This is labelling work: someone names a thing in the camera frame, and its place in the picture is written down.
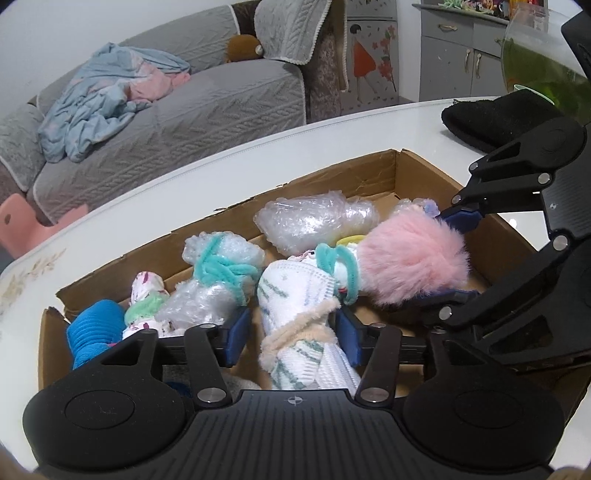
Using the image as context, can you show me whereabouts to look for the grey quilted armrest cover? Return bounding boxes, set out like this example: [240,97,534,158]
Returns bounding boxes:
[254,0,334,65]
[0,104,47,192]

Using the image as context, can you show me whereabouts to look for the grey cabinet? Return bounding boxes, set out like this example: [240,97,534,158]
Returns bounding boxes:
[412,2,513,102]

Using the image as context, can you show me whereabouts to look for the white green striped sock bundle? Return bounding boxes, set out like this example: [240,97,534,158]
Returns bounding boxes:
[256,258,363,393]

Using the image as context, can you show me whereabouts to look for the grey quilted sofa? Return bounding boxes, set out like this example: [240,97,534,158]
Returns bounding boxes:
[0,0,347,227]

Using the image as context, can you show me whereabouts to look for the pink cloth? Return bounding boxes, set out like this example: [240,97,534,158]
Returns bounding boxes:
[124,62,190,103]

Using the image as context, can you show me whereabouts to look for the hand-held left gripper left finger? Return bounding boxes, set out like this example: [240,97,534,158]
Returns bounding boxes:
[107,305,254,408]

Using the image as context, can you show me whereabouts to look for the bubble wrap bundle purple tie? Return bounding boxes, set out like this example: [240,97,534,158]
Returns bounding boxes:
[388,198,441,222]

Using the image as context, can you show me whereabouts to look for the brown plush toy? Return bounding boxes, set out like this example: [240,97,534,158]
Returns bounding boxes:
[225,34,265,63]

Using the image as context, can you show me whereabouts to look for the light blue blanket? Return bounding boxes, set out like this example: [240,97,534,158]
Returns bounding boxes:
[37,42,192,163]

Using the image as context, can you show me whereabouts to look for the floral sock with green cuff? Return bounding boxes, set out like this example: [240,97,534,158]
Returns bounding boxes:
[122,271,174,335]

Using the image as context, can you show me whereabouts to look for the bubble wrap bundle teal tie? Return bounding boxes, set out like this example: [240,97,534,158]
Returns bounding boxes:
[157,233,266,330]

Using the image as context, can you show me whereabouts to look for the fridge with floral sticker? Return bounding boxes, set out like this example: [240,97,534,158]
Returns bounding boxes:
[344,0,400,107]

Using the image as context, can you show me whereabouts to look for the grey white sock bundle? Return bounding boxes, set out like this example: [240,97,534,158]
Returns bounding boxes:
[222,369,262,393]

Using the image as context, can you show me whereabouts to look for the glass fish bowl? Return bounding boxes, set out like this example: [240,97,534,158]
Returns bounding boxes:
[500,4,591,125]

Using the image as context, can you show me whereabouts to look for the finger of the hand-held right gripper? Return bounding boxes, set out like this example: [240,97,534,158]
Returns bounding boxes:
[390,235,589,366]
[438,137,556,228]

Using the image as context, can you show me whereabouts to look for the blue ribbed sock roll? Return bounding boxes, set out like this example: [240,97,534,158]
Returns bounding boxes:
[66,299,134,370]

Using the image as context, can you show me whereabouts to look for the brown cardboard box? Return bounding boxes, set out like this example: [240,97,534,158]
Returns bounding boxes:
[38,148,591,416]

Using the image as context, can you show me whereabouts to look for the pink fluffy pompom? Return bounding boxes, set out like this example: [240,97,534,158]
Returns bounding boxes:
[358,217,471,309]

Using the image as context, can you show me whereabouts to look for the colourful decorative figurines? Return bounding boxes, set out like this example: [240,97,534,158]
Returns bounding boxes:
[438,0,509,17]

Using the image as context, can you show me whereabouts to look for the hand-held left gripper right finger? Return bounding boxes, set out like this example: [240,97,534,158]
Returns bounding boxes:
[336,305,502,408]

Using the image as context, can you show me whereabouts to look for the pink plastic chair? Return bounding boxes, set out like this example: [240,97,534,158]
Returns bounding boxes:
[0,193,88,259]

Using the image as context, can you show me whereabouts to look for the white bundle teal chenille tie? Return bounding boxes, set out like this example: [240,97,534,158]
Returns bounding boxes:
[315,233,370,305]

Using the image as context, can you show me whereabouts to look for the clear bubble wrap bundle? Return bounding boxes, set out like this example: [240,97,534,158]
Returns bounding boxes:
[254,191,379,257]

